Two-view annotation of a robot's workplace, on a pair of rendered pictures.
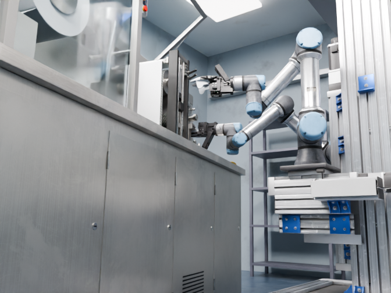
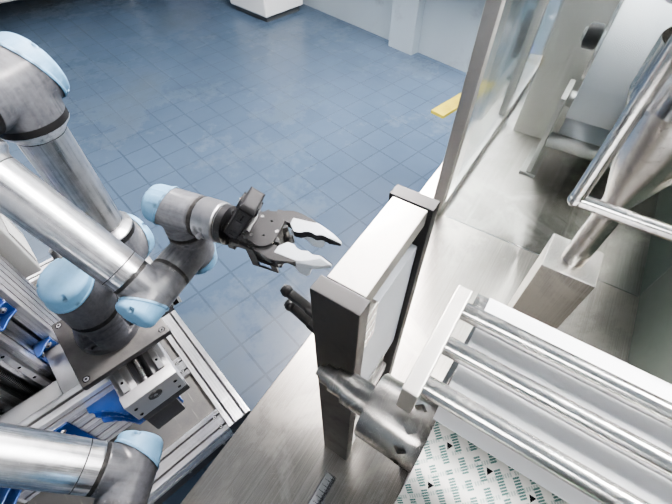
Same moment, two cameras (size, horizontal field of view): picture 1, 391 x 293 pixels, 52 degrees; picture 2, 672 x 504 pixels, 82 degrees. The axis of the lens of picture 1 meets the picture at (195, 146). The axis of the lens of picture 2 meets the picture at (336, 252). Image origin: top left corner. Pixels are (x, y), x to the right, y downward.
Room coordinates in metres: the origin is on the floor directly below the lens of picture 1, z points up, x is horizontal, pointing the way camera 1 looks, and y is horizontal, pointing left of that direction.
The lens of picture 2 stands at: (2.28, 0.10, 1.71)
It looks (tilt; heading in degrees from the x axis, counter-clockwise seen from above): 51 degrees down; 191
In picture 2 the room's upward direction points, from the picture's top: straight up
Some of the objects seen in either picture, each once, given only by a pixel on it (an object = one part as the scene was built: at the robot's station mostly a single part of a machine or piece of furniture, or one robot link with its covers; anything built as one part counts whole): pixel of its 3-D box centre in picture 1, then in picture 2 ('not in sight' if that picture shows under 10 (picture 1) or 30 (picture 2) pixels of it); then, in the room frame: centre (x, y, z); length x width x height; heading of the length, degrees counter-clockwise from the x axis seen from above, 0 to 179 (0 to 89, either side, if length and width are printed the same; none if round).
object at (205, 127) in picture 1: (208, 129); not in sight; (2.41, -0.08, 1.12); 0.12 x 0.08 x 0.09; 68
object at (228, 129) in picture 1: (233, 129); not in sight; (2.35, -0.23, 1.11); 0.11 x 0.08 x 0.09; 68
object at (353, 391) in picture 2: not in sight; (344, 385); (2.14, 0.08, 1.34); 0.06 x 0.03 x 0.03; 68
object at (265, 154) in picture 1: (294, 196); not in sight; (4.48, -1.12, 0.89); 0.92 x 0.40 x 1.78; 53
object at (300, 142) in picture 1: (309, 134); (78, 289); (1.91, -0.56, 0.98); 0.13 x 0.12 x 0.14; 169
